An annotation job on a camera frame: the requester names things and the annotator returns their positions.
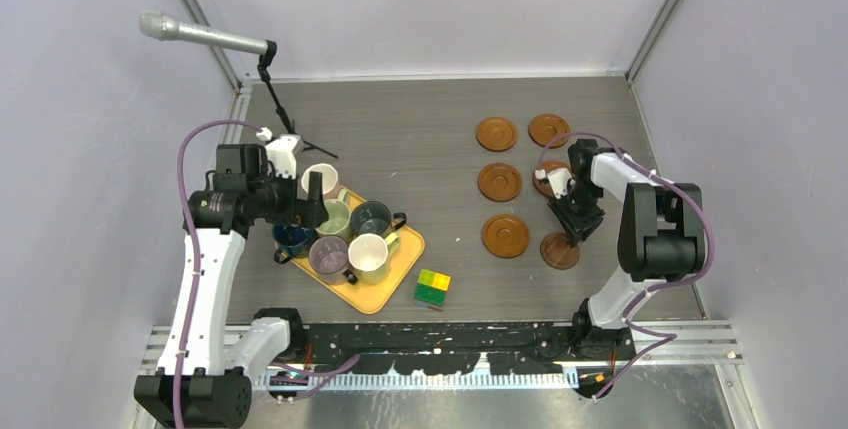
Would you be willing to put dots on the dark walnut wooden coaster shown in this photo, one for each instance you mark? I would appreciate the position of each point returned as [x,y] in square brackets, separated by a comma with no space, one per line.
[558,252]

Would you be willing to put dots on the brown wooden coaster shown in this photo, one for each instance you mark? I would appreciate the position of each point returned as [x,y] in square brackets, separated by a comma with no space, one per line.
[496,134]
[505,236]
[499,182]
[544,189]
[544,128]

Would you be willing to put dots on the silver microphone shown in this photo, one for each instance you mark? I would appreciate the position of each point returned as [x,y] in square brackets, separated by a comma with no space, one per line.
[162,27]

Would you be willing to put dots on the yellow-green faceted mug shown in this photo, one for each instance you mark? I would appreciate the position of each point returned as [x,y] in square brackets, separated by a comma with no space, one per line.
[369,256]

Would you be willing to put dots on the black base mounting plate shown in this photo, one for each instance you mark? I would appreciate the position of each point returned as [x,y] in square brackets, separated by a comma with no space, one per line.
[442,348]

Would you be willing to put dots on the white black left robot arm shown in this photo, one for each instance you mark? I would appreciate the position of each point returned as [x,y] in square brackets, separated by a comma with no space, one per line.
[198,381]

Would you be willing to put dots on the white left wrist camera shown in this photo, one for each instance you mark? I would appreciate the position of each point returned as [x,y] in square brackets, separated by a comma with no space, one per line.
[281,151]

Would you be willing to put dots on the dark grey green mug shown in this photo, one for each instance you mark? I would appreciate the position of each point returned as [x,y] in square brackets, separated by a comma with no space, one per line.
[374,217]

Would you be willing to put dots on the yellow plastic tray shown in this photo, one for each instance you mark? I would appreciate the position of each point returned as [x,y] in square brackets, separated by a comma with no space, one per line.
[368,298]

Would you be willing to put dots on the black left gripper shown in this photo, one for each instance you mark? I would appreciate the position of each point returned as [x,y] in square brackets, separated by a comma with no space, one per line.
[309,213]

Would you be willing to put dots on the colourful toy brick block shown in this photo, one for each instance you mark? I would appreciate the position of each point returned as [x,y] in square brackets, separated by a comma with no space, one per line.
[431,289]

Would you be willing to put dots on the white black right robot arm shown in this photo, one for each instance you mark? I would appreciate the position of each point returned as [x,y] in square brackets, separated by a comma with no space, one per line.
[664,240]

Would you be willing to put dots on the light green mug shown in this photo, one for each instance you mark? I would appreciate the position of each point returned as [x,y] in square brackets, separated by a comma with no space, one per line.
[339,218]

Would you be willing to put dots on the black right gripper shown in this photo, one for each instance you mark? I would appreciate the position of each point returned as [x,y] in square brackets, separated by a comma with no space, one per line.
[572,221]

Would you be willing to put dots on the dark blue mug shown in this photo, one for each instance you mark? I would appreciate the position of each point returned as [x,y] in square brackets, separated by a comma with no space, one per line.
[291,242]

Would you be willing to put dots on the pink faceted mug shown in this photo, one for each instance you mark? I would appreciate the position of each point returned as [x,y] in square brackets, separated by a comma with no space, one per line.
[330,186]

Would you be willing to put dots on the purple mug black handle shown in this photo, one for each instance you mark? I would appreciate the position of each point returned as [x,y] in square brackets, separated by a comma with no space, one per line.
[328,257]

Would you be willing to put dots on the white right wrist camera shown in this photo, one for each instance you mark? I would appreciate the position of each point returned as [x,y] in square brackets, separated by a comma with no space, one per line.
[557,181]

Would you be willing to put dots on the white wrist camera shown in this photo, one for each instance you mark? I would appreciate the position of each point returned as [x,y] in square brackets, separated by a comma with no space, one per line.
[557,181]
[281,151]

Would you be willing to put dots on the black microphone tripod stand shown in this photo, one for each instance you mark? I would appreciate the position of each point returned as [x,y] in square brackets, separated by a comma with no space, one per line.
[265,60]

